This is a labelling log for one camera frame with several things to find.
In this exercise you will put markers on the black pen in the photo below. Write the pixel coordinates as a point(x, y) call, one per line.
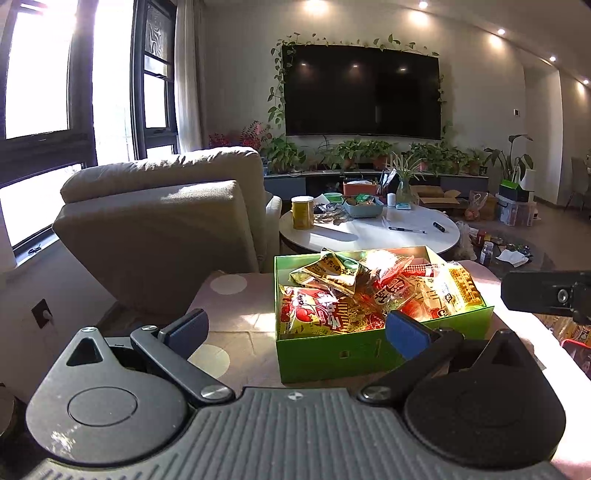
point(406, 229)

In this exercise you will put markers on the glass vase with plant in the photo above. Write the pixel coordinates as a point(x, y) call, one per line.
point(404, 182)

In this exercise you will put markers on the plastic bag with fruit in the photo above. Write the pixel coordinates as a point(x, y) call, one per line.
point(475, 207)

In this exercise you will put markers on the black wall outlet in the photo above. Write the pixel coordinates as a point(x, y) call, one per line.
point(44, 314)

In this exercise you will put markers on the tall leafy plant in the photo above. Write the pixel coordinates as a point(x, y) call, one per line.
point(508, 159)

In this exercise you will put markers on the grey television cabinet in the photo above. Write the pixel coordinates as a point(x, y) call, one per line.
point(295, 184)

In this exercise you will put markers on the black pen holder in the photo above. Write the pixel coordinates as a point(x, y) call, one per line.
point(385, 182)

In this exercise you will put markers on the orange box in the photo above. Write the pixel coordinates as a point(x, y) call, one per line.
point(360, 188)

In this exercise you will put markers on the dark round table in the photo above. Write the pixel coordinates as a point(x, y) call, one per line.
point(531, 267)

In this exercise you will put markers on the clear storage box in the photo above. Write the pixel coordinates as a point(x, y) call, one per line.
point(517, 212)

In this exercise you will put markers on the wall television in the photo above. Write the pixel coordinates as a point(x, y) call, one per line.
point(360, 92)

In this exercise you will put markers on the pink dotted tablecloth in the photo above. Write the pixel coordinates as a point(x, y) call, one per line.
point(231, 337)

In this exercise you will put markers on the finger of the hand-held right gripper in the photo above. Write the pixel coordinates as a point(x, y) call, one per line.
point(535, 293)

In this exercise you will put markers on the large black framed window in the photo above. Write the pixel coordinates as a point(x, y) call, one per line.
point(37, 69)

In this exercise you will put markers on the red white snack packet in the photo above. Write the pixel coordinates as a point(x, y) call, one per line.
point(309, 316)

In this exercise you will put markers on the yellow can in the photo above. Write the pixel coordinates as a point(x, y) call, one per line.
point(302, 213)

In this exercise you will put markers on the green cardboard box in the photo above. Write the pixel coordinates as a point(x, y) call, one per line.
point(323, 360)

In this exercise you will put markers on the white tissue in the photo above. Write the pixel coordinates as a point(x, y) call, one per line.
point(510, 256)

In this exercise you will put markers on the row of green potted plants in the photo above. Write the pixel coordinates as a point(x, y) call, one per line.
point(351, 152)

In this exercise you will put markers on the small dark bottle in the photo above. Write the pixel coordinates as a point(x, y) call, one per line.
point(485, 253)

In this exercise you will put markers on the green black box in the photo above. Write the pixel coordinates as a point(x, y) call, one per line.
point(512, 191)

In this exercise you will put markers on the green bowl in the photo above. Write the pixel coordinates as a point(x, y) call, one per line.
point(333, 197)

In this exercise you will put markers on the narrow black framed window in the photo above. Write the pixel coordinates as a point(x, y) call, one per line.
point(154, 92)

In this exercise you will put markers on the red yellow patterned snack packet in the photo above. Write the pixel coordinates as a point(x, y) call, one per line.
point(364, 316)

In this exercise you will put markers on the brown patterned snack packet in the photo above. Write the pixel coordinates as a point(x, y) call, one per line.
point(330, 272)

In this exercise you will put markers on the green ivy vine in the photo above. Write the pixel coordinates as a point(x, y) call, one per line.
point(277, 83)

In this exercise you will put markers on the teal bowl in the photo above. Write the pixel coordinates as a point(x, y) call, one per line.
point(364, 208)

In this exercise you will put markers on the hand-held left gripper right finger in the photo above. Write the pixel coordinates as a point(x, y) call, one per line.
point(408, 332)

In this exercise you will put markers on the grey dining chair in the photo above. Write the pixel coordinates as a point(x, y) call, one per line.
point(579, 184)

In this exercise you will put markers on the beige armchair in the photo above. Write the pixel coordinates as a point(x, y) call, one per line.
point(157, 230)

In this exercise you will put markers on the round white table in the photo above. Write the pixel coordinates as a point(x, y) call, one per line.
point(369, 230)

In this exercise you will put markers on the open cardboard box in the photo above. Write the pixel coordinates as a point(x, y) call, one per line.
point(436, 197)

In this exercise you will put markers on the red flower plant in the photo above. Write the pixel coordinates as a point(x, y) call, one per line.
point(244, 136)

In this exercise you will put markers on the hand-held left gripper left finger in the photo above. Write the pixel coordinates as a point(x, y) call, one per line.
point(187, 330)

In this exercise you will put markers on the clear plastic bag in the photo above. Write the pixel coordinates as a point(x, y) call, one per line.
point(464, 240)

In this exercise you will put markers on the small white bottle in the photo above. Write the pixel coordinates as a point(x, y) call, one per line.
point(391, 201)

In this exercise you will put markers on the pale curtain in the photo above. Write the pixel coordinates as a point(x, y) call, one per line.
point(189, 78)

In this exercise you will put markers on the black marker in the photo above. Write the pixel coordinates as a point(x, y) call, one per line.
point(439, 227)

